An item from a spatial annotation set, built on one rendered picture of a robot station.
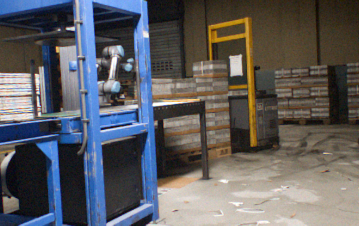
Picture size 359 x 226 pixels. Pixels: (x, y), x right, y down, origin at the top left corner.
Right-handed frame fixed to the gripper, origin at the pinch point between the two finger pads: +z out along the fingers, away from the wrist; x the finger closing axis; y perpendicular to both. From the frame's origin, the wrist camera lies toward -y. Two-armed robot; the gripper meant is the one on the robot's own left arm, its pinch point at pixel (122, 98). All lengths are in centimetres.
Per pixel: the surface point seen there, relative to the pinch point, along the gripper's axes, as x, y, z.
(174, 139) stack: 42, -52, 45
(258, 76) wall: 637, 33, -272
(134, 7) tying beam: -119, 63, 194
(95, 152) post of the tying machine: -166, -27, 212
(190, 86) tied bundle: 74, 11, 45
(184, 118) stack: 60, -29, 46
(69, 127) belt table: -174, -12, 198
